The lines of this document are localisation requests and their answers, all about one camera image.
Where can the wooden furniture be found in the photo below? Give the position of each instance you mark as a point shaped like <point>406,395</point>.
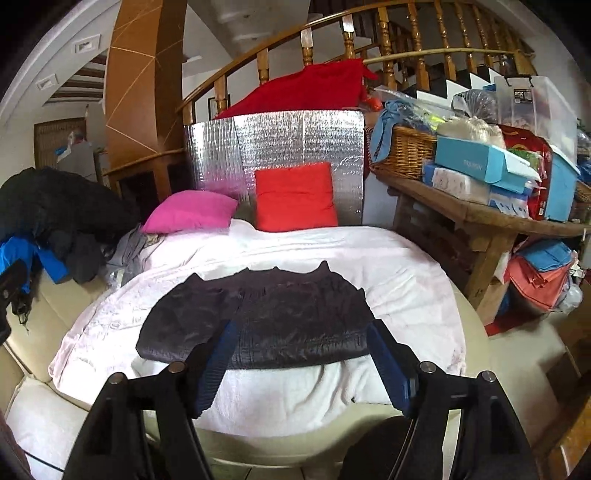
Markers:
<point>572,438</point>

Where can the small wicker basket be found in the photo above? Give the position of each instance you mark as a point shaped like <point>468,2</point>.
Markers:
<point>582,191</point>

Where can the dark quilted jacket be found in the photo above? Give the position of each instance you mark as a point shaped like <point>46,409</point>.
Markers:
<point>295,318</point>

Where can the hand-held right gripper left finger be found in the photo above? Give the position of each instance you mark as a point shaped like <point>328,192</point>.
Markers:
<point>217,364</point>

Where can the blue and white pack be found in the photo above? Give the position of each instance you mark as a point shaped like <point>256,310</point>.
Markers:
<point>508,203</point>

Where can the grey garment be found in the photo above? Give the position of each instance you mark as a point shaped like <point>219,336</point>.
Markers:
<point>131,251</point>

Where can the large cardboard box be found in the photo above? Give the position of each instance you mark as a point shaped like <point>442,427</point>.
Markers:
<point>577,318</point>

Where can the cream sofa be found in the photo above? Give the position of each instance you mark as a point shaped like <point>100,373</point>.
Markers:
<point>51,314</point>

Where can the blue cloth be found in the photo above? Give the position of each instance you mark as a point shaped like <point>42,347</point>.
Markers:
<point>385,129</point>

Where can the red pillow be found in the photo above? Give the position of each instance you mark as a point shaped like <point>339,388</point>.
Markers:
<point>295,198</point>

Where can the blue storage bin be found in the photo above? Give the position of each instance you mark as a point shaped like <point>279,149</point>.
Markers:
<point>561,189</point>

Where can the blue jacket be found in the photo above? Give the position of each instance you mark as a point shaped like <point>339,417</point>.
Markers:
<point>51,263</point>

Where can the silver foil insulation panel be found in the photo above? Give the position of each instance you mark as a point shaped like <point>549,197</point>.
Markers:
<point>286,136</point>

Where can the pink pillow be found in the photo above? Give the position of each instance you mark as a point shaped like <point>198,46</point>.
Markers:
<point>189,212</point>

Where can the clear plastic storage bin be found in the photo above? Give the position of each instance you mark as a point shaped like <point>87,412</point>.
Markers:
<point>542,106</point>

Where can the white cabinet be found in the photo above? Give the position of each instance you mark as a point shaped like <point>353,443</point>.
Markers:
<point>78,159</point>

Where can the pile of folded cloths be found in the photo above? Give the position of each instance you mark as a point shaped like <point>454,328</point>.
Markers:
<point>538,277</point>

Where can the wooden bench table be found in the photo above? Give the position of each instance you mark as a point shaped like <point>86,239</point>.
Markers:
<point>489,230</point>

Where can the wooden stair railing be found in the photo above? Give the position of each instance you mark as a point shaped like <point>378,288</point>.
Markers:
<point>383,32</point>

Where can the pile of dark clothes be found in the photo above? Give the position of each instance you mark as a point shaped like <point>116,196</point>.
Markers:
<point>60,212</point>

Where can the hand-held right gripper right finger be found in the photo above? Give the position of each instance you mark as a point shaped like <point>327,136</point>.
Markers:
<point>390,364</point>

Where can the blue cardboard box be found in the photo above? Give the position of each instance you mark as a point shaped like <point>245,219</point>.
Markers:
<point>475,159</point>

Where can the white tissue pack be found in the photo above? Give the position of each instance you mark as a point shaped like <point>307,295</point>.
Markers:
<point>455,182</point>

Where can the dark patterned plastic bag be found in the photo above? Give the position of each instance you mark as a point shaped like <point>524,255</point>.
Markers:
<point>475,104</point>

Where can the wooden column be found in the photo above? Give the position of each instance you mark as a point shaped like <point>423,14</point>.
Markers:
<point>138,92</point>

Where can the wooden door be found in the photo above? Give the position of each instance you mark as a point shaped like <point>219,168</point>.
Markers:
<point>48,138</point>

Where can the plastic bag of beige cloth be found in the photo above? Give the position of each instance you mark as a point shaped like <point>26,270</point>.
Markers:
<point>471,131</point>

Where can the red gift box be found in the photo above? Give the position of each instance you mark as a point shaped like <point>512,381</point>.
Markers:
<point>526,143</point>

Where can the red cloth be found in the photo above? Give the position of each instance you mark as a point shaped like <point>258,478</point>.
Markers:
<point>300,90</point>

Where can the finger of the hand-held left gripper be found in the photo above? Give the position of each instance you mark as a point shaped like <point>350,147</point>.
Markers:
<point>11,281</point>

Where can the white blanket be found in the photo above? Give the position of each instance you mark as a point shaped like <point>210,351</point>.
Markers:
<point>300,244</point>

